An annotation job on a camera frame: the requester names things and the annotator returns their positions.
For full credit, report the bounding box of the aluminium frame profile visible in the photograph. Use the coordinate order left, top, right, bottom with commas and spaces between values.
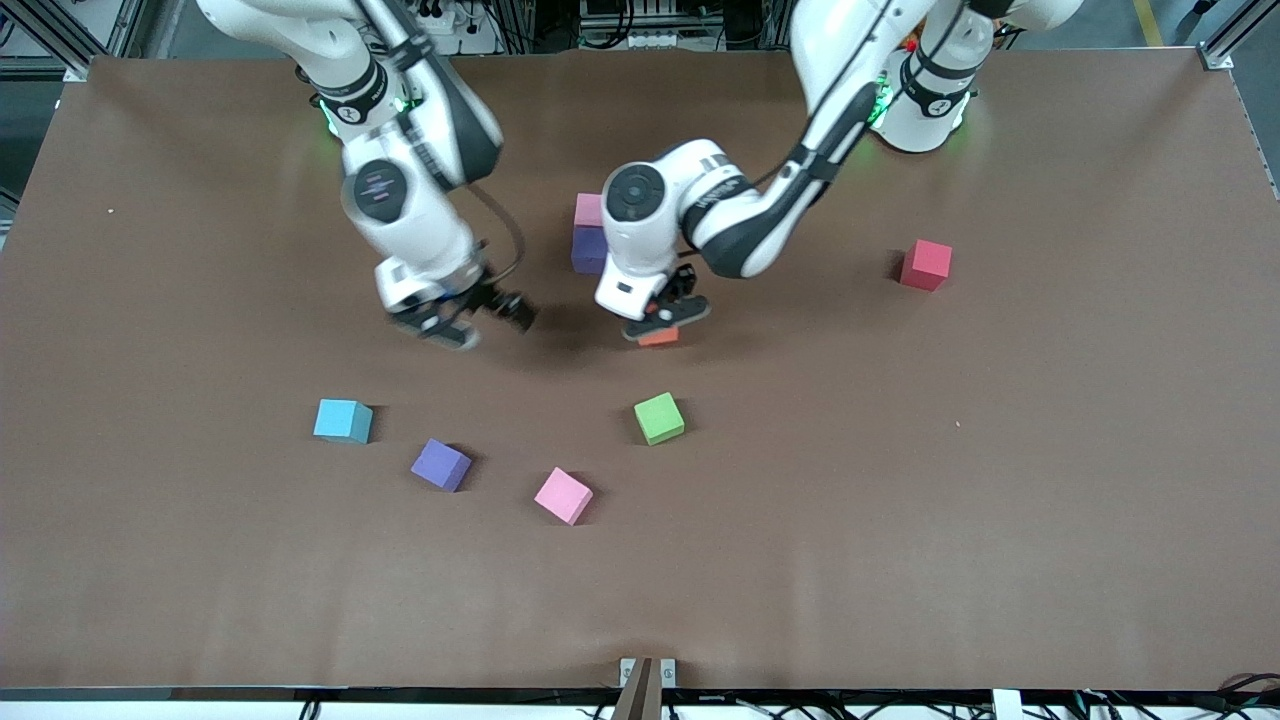
0, 0, 93, 83
1197, 0, 1280, 73

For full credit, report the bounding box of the red foam cube block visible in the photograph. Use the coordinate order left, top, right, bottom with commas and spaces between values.
899, 239, 953, 293

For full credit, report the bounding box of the brown table cover sheet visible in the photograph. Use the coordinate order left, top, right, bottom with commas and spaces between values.
0, 45, 1280, 693

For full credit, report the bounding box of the white power strip with plugs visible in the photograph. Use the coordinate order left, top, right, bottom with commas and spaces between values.
415, 0, 501, 56

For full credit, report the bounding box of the purple foam cube block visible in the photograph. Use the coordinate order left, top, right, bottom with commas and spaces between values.
410, 438, 473, 493
571, 226, 611, 276

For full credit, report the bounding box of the blue foam cube block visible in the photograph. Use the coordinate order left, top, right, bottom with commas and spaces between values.
313, 398, 375, 445

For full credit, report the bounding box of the black table edge rail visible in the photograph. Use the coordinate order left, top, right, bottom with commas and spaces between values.
0, 685, 1280, 705

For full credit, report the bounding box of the green foam cube block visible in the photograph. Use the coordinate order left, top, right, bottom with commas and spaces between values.
634, 392, 687, 447

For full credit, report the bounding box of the white socket strip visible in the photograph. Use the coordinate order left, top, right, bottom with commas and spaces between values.
580, 0, 693, 51

